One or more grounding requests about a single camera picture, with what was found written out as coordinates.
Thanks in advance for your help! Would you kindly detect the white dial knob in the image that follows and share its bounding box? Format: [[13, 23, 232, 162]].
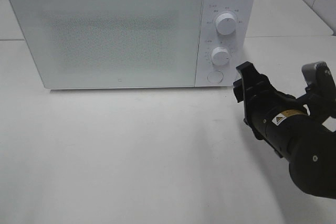
[[211, 47, 230, 66], [215, 12, 237, 35]]

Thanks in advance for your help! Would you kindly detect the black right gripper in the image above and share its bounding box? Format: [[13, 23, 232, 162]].
[[233, 61, 307, 140]]

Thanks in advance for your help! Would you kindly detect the round white door button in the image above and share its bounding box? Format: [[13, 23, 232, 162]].
[[207, 71, 224, 84]]

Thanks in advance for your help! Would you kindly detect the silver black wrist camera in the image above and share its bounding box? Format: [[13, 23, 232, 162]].
[[297, 61, 335, 123]]

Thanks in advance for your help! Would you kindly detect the white microwave door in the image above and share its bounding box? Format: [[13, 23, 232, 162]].
[[10, 0, 203, 89]]

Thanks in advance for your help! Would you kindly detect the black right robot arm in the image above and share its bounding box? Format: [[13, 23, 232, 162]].
[[233, 61, 335, 199]]

